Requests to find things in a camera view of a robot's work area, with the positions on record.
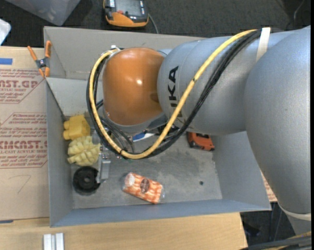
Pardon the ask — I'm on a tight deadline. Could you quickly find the orange snack packet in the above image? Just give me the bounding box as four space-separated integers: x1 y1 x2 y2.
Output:
121 171 166 205

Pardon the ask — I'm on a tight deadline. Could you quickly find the grey metal bin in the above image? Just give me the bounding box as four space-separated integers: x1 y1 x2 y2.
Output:
43 26 272 228

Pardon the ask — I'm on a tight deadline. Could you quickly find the orange and black tool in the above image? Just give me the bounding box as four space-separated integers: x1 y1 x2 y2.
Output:
186 131 216 152

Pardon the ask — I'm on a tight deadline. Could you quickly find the black ring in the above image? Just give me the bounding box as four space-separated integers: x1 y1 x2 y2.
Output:
72 166 102 195

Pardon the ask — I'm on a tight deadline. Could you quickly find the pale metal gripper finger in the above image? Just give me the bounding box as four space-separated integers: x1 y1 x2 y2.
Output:
96 152 105 184
104 152 112 180

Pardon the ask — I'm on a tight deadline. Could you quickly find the brown cardboard board red print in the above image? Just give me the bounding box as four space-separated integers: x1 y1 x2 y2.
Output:
0 45 51 224

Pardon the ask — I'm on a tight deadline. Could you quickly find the yellow spiky ball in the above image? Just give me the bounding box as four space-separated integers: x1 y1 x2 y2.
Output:
67 135 102 167

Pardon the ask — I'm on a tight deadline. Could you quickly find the yellow toy block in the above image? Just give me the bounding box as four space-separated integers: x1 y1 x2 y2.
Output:
62 114 91 141

